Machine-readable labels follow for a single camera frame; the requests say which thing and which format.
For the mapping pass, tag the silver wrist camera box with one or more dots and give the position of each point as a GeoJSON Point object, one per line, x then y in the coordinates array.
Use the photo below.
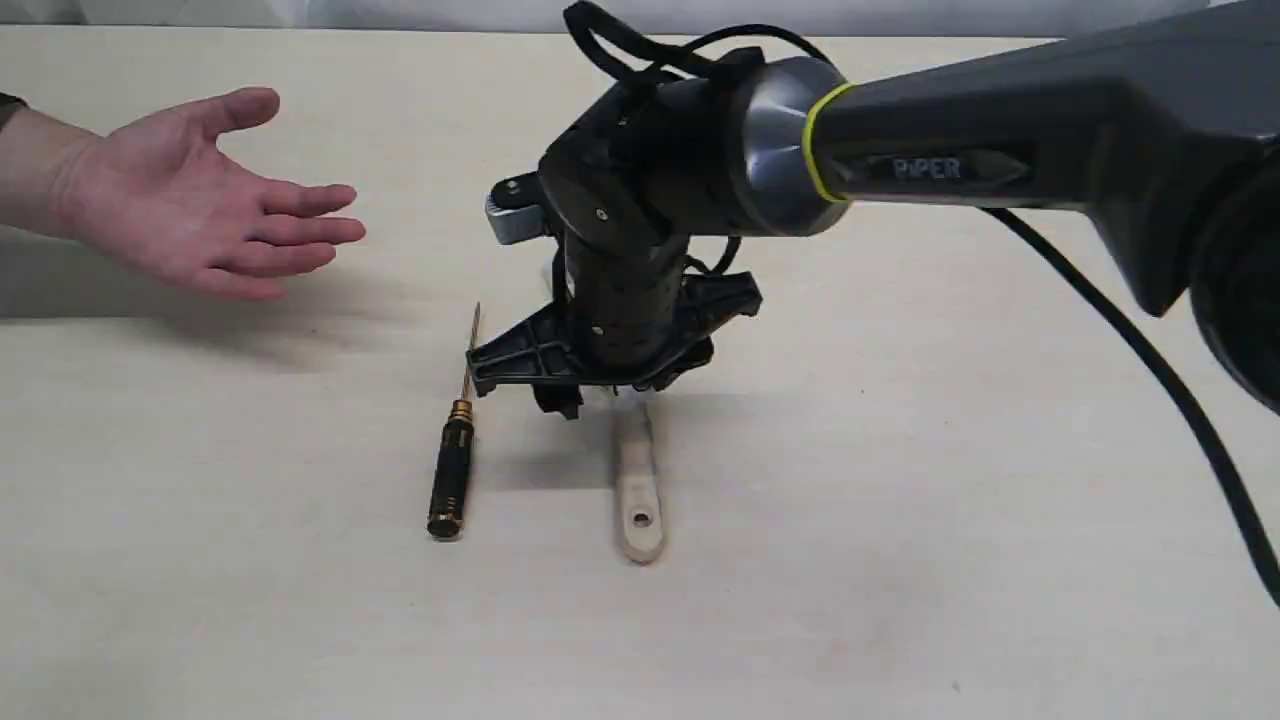
{"type": "Point", "coordinates": [516, 211]}

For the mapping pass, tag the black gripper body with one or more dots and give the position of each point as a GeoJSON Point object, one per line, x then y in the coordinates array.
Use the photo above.
{"type": "Point", "coordinates": [613, 321]}

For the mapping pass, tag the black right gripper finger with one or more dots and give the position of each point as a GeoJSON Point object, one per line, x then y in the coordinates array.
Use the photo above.
{"type": "Point", "coordinates": [695, 357]}

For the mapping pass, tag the person's forearm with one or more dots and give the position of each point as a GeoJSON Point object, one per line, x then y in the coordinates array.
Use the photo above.
{"type": "Point", "coordinates": [35, 150]}

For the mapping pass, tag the dark grey Piper robot arm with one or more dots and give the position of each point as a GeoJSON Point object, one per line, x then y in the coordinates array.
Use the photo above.
{"type": "Point", "coordinates": [1163, 134]}

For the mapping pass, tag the black gold precision screwdriver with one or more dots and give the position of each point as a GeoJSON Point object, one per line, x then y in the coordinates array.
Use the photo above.
{"type": "Point", "coordinates": [446, 513]}

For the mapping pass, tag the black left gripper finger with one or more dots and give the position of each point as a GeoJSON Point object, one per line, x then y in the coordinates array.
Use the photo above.
{"type": "Point", "coordinates": [562, 400]}

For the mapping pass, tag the open bare human hand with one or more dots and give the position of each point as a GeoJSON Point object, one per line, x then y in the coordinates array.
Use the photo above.
{"type": "Point", "coordinates": [160, 196]}

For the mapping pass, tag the wide wooden paint brush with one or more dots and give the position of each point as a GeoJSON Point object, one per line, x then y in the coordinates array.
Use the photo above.
{"type": "Point", "coordinates": [635, 473]}

